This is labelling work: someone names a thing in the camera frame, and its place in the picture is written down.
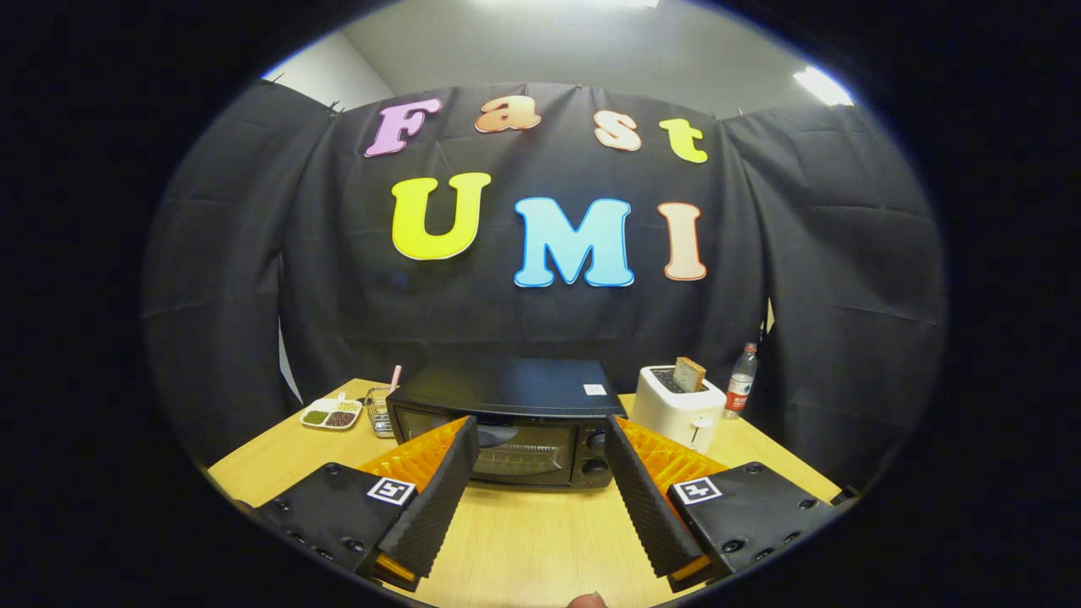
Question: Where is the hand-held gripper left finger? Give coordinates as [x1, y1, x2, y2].
[236, 415, 481, 592]

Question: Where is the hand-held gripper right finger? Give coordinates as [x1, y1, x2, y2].
[605, 414, 854, 592]

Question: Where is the black toaster oven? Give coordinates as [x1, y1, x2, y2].
[387, 357, 627, 489]

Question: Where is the white pop-up toaster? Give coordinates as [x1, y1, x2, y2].
[631, 365, 727, 454]

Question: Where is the clear glass container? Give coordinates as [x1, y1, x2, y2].
[365, 386, 398, 437]

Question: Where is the divided white dish with beans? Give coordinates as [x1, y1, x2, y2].
[300, 395, 364, 431]

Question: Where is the clear plastic water bottle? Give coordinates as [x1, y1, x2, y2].
[724, 342, 759, 421]

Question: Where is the black backdrop cloth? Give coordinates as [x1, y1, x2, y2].
[139, 80, 947, 491]

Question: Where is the small ceiling light panel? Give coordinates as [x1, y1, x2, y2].
[792, 66, 854, 107]

